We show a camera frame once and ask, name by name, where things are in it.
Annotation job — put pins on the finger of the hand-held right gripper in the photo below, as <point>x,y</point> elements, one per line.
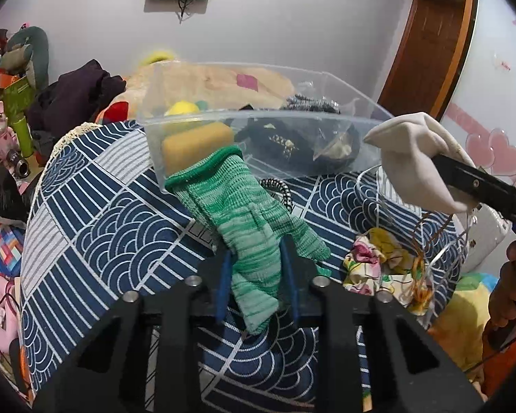
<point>486,185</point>

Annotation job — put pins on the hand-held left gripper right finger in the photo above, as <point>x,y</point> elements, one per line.
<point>293,286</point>

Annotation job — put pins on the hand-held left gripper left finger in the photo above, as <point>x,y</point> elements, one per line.
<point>222,286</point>

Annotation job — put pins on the green knitted sock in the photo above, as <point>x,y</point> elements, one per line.
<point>245,219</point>

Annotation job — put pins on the white sock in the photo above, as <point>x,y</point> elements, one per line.
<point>413,155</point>

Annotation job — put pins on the clear plastic storage box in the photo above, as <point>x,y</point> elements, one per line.
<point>266,94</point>

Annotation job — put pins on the yellow soft ball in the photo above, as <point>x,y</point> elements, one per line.
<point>181,108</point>

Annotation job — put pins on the person's right hand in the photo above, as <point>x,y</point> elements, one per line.
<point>509,292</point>

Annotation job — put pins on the white plastic case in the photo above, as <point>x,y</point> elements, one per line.
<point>486,232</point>

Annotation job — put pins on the floral scrunchie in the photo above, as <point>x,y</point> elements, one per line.
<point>372,262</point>

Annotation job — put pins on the blue wave-patterned tablecloth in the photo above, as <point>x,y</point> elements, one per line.
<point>112,223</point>

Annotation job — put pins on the yellow plush cushion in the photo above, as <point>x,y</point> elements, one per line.
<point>460,318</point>

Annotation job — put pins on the yellow sponge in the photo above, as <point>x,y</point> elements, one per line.
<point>198,146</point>

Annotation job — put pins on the black cloth with gold trim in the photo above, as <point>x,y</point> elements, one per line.
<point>284,142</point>

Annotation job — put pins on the black fuzzy hair clip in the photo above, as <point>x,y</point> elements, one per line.
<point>309,103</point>

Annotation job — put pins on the large beige plush toy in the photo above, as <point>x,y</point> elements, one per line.
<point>223,79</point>

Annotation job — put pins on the colourful checkered box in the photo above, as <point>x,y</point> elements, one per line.
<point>0,247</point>

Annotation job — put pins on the dark purple clothing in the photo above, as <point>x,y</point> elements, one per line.
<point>75,94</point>

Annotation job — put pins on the green bottle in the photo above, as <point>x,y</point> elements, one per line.
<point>22,135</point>

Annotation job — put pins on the pink rabbit figure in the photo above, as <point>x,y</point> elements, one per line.
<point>2,131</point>

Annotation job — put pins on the green cardboard box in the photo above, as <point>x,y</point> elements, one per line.
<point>19,94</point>

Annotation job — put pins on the green dinosaur plush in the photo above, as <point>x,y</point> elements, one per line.
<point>30,53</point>

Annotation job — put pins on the brown wooden door frame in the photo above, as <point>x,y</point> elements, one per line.
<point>430,38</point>

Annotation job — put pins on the black camera lens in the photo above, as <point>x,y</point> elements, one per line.
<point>19,164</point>

